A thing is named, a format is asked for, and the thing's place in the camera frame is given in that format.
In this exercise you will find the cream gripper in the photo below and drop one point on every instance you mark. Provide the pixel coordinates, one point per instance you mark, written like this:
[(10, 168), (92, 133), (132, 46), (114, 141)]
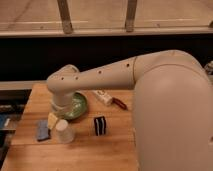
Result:
[(52, 120)]

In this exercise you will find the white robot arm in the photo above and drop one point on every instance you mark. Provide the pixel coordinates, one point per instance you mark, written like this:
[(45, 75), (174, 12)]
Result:
[(172, 106)]

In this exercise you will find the green ceramic bowl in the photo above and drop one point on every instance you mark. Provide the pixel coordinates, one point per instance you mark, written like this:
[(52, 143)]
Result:
[(77, 107)]

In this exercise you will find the black white striped eraser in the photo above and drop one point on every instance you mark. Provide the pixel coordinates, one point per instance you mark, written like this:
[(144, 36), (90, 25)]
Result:
[(100, 125)]

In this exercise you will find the blue grey sponge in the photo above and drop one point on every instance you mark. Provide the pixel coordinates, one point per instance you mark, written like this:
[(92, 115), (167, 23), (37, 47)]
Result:
[(43, 132)]

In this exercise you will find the white tube red cap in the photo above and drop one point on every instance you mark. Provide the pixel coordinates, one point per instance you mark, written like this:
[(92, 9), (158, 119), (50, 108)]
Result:
[(108, 100)]

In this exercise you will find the left metal frame post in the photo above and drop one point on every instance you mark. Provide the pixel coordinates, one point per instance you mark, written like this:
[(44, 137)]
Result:
[(65, 16)]

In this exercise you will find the metal frame post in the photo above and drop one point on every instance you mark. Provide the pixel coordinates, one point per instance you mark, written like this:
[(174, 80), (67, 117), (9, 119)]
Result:
[(130, 15), (65, 16)]

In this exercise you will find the right metal frame post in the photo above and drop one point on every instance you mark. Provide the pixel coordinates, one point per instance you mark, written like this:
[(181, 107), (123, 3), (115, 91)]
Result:
[(130, 15)]

